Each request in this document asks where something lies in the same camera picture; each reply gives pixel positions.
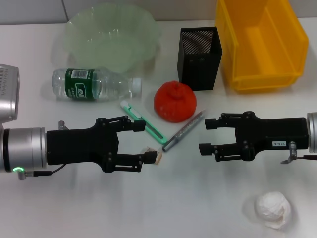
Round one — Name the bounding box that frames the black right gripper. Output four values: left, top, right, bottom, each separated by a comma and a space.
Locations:
198, 111, 310, 163

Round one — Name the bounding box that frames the green utility knife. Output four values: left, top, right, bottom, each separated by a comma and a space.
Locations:
120, 100, 168, 145

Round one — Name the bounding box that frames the green glass fruit bowl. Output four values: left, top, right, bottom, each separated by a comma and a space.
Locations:
64, 2, 161, 74

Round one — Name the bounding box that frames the black mesh pen holder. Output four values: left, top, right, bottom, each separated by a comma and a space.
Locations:
177, 26, 223, 92

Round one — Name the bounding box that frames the right arm cable plug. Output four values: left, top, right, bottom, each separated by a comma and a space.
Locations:
280, 140, 317, 165

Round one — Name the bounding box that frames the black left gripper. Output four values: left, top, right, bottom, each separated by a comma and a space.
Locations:
46, 115, 158, 174

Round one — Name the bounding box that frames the white paper ball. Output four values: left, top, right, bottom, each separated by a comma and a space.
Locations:
254, 191, 292, 230

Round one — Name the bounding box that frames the grey marker pen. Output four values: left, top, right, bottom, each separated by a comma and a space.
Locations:
162, 110, 207, 152

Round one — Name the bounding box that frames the yellow plastic bin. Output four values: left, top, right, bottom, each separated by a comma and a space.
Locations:
214, 0, 310, 94

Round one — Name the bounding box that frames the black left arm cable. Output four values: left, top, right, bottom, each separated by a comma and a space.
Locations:
17, 163, 69, 181

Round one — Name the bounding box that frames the beige barcode eraser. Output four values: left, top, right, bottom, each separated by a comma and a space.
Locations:
145, 146, 163, 165

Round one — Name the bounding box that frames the clear green-label water bottle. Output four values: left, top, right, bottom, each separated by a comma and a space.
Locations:
51, 68, 143, 102

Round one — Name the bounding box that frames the orange fruit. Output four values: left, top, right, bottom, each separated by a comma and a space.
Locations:
153, 80, 198, 124

